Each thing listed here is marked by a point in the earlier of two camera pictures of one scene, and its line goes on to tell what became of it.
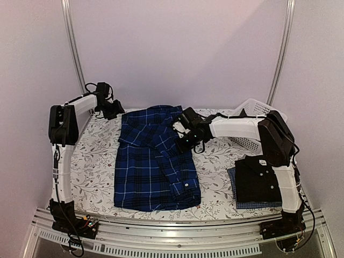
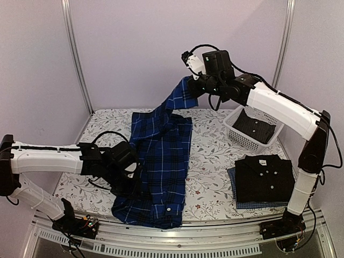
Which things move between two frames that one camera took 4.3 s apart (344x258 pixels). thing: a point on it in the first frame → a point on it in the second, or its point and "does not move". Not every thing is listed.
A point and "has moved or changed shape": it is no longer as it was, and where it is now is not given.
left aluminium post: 65,6 does not move
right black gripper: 182,148 → 194,93
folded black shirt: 256,180 does not move
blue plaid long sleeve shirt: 151,173 has moved or changed shape
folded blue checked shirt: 248,205 does not move
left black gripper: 119,109 → 133,191
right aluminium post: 286,40 does not move
